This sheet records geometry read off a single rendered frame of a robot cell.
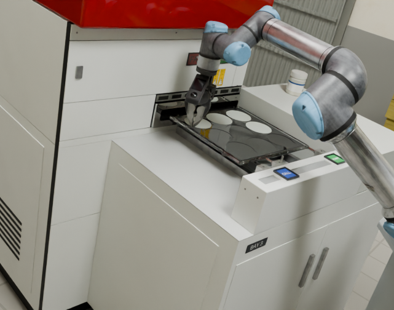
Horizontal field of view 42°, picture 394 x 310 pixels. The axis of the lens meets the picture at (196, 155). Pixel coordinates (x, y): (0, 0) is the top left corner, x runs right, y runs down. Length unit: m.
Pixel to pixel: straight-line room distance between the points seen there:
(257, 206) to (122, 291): 0.73
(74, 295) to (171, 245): 0.63
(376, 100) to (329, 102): 3.56
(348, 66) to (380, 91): 3.48
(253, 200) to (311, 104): 0.31
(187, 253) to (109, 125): 0.51
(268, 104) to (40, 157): 0.88
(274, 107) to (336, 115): 0.71
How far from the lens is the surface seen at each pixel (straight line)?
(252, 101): 2.10
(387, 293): 1.83
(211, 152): 1.81
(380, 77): 4.86
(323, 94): 1.35
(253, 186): 1.41
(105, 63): 1.65
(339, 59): 1.42
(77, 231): 1.94
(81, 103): 1.66
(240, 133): 1.87
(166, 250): 1.67
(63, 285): 2.07
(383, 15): 4.84
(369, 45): 4.87
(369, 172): 1.42
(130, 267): 1.86
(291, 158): 1.92
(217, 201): 1.56
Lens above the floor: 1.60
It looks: 26 degrees down
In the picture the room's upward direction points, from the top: 13 degrees clockwise
